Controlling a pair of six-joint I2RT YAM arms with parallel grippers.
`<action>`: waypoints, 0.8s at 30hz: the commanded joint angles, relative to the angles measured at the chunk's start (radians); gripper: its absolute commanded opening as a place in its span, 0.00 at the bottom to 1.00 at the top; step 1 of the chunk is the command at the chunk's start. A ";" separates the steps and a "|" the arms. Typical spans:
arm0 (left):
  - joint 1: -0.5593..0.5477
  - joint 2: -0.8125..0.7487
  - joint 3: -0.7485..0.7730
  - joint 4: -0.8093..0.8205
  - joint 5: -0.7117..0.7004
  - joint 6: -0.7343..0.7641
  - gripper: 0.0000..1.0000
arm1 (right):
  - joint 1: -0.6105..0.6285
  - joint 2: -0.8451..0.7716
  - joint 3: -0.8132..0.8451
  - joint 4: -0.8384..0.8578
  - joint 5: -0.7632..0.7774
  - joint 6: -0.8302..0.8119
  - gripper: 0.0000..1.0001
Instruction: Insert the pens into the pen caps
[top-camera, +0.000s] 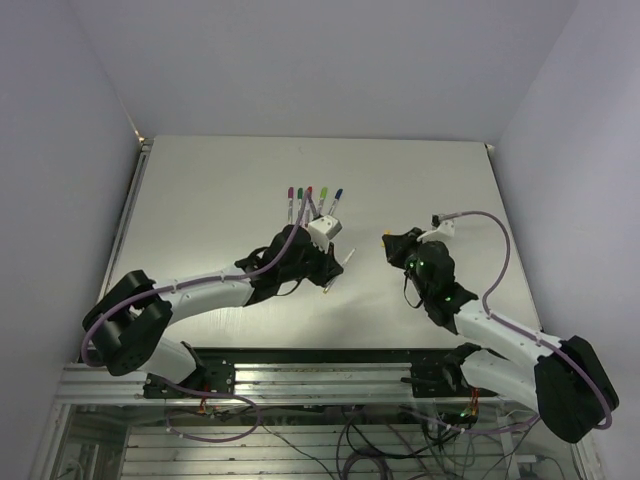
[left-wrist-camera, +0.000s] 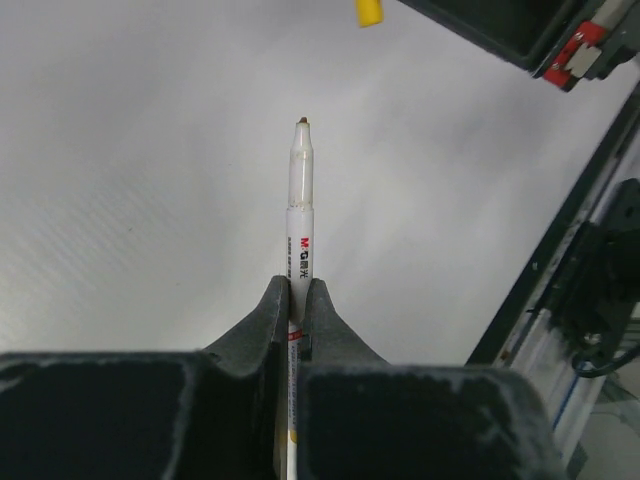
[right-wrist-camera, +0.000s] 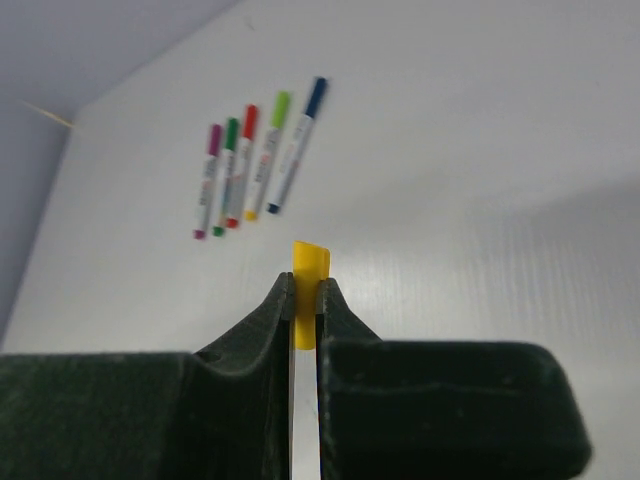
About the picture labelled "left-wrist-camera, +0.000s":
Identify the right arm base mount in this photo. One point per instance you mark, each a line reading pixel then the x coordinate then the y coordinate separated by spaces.
pixel 594 301

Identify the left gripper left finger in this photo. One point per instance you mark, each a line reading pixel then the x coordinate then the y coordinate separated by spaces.
pixel 212 413

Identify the orange pen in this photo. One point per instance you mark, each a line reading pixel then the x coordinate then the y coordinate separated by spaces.
pixel 299 266

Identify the yellow pen cap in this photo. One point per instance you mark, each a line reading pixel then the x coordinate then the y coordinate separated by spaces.
pixel 369 12

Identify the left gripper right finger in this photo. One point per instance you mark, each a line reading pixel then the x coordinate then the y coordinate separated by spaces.
pixel 360 417

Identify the aluminium frame rail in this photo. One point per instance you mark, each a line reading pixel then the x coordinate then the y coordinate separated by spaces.
pixel 521 336

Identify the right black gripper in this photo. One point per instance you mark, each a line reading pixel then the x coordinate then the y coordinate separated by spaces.
pixel 563 42

